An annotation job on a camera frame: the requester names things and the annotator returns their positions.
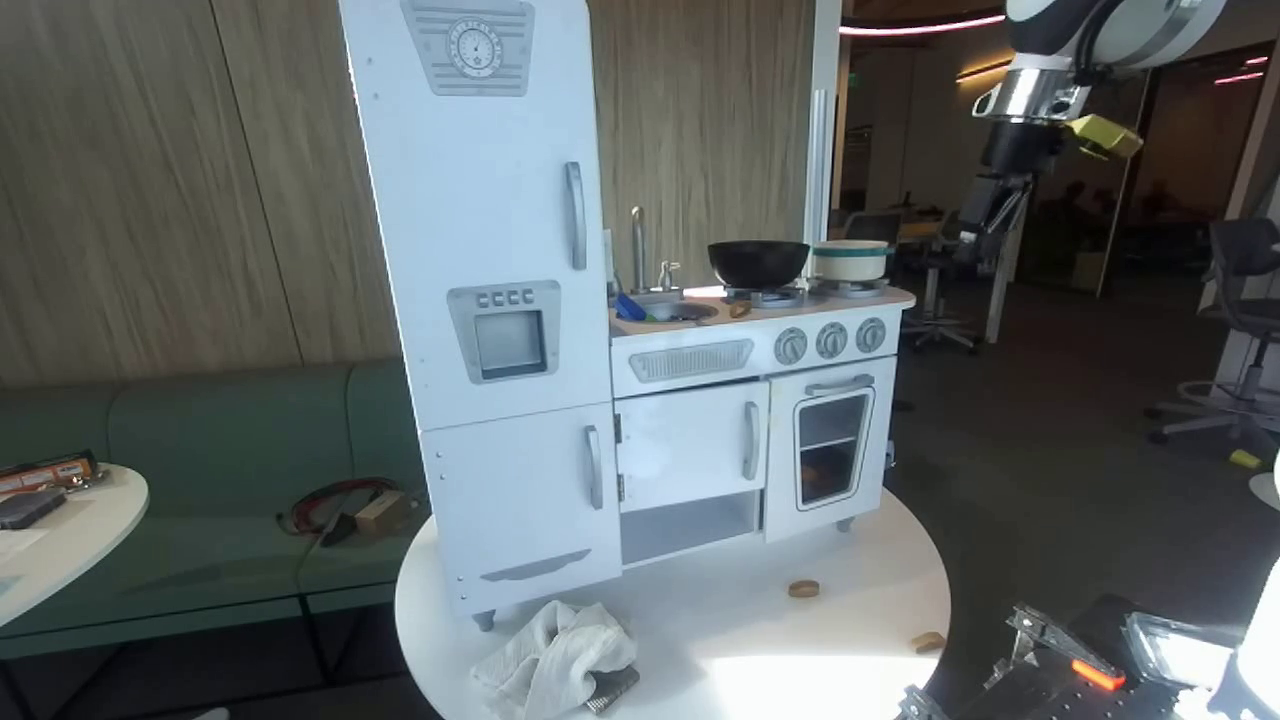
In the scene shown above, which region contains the green sofa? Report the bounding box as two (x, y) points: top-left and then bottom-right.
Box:
(0, 355), (438, 666)

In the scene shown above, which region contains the white pillar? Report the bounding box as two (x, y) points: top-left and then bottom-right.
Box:
(802, 0), (848, 252)

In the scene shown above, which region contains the white oven door with window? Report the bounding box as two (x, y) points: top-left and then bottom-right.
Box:
(765, 355), (899, 545)

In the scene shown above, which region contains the black bowl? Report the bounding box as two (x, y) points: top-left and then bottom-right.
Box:
(703, 235), (814, 296)

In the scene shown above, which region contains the white leg wooden desk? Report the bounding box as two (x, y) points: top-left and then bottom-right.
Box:
(853, 195), (1136, 352)

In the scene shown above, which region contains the white cupboard door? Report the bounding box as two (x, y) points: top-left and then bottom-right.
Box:
(612, 384), (773, 513)

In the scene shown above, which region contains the brown strap item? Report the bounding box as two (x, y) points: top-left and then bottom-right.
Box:
(0, 447), (112, 499)

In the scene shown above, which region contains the black device with orange tab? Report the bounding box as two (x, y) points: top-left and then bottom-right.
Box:
(906, 600), (1212, 720)

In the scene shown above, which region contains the white side table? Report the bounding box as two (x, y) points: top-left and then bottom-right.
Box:
(0, 462), (153, 633)

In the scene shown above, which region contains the flat black device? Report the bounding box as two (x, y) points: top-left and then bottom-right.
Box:
(0, 488), (68, 533)

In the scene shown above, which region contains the white toy kitchen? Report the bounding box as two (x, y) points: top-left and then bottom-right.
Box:
(332, 0), (919, 633)

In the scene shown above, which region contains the crumpled white cloth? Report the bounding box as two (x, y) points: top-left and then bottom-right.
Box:
(467, 597), (644, 720)

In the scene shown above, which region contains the large white fridge door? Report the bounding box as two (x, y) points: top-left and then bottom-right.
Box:
(337, 0), (617, 433)

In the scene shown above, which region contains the round white table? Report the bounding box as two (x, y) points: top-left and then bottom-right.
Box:
(392, 486), (958, 720)

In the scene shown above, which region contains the pink ceiling light strip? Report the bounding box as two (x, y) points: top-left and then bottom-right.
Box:
(837, 12), (1013, 41)

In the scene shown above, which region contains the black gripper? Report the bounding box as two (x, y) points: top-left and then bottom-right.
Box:
(977, 121), (1066, 262)

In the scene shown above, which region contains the tan wrist camera box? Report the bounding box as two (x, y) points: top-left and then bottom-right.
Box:
(1066, 112), (1150, 159)

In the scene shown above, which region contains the silver toy faucet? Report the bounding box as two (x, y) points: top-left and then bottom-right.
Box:
(625, 200), (688, 305)

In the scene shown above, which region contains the small white fridge door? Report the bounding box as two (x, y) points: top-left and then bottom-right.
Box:
(422, 405), (627, 617)

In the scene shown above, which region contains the white pot green stripe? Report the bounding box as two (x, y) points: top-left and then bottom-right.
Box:
(808, 235), (898, 288)

